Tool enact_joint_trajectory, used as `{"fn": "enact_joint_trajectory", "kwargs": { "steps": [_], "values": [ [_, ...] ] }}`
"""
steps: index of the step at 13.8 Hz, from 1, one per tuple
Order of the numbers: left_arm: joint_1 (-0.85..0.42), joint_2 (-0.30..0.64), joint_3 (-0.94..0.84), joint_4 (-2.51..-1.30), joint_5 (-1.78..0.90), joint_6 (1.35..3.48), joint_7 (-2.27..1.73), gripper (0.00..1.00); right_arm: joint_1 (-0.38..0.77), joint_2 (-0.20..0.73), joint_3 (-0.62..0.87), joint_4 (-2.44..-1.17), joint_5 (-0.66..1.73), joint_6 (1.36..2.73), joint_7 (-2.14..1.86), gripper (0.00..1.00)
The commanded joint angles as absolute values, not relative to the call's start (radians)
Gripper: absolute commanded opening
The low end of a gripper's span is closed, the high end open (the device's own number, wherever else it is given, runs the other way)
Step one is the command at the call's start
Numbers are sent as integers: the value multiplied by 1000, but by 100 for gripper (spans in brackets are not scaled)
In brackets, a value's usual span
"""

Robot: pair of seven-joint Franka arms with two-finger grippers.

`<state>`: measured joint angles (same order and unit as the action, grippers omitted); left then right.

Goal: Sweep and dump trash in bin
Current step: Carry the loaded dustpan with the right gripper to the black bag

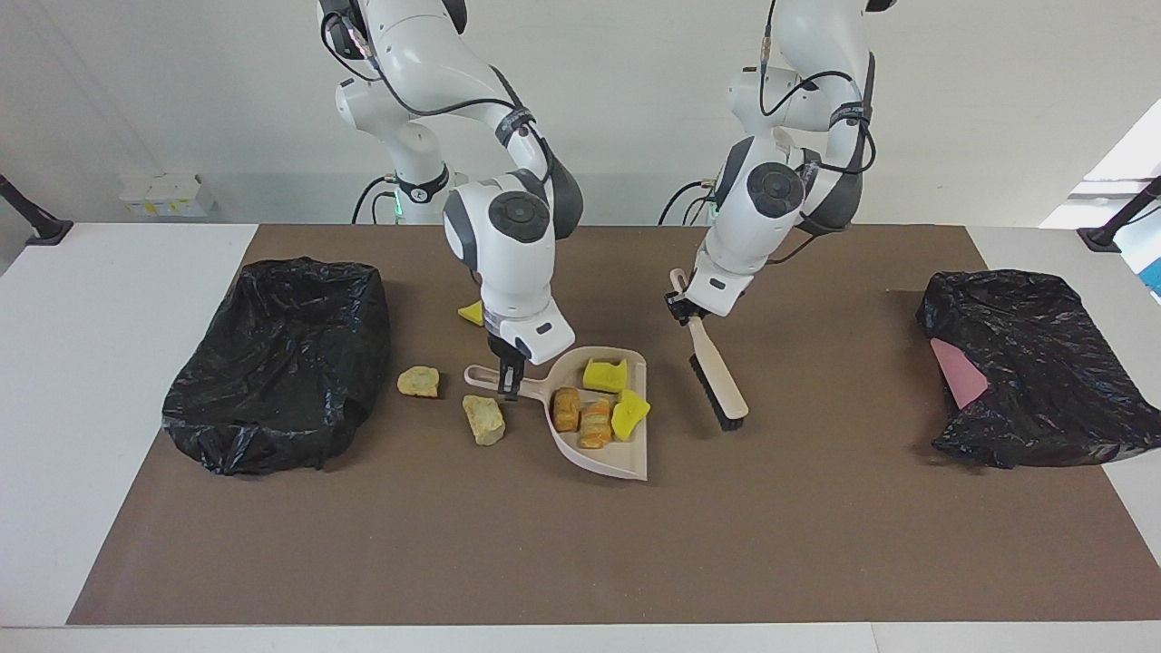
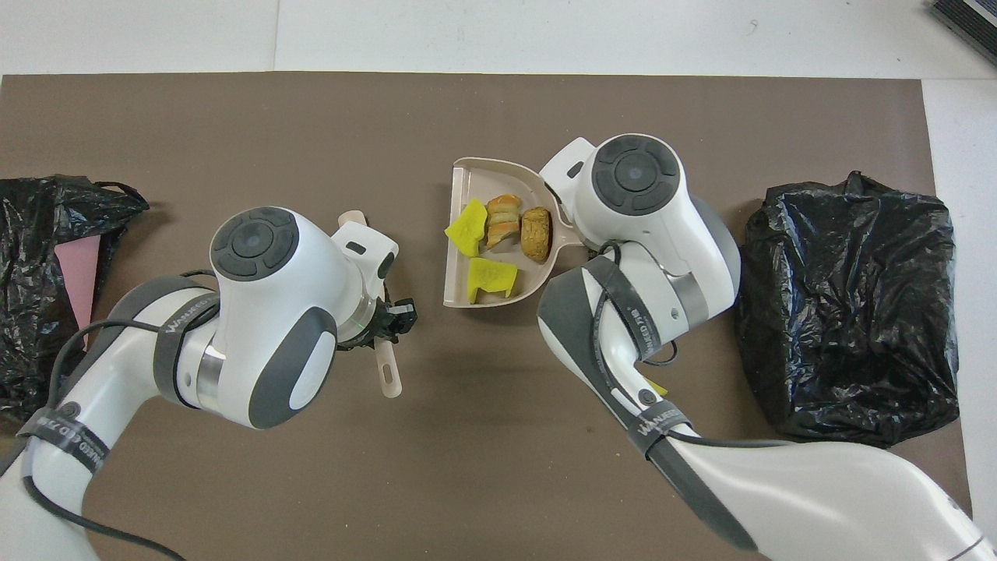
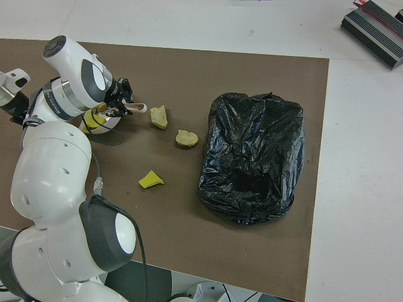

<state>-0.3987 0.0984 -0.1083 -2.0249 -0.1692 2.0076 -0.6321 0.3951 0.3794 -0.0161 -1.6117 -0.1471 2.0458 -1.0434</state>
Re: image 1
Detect beige sponge piece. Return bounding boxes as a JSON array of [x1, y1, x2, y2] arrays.
[[396, 365, 441, 399], [578, 398, 615, 452], [462, 395, 507, 447]]

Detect beige hand brush black bristles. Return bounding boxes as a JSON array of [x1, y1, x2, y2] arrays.
[[669, 268, 751, 433]]

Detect beige plastic dustpan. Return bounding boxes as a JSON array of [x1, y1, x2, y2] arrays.
[[463, 346, 650, 482]]

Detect black plastic trash bag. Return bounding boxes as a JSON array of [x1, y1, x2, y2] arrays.
[[161, 257, 392, 477], [914, 268, 1161, 471]]

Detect pink bin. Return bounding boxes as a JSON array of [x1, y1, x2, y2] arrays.
[[930, 337, 990, 411]]

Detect brown table mat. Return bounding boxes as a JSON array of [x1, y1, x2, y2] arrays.
[[66, 224, 1161, 627]]

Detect black clamp stand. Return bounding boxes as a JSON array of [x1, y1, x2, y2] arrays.
[[1077, 177, 1161, 253], [0, 174, 73, 248]]

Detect black base cable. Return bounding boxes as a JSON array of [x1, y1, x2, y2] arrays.
[[352, 175, 405, 225], [659, 180, 724, 226]]

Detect white wall socket box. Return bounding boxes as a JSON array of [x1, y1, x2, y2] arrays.
[[119, 171, 218, 219]]

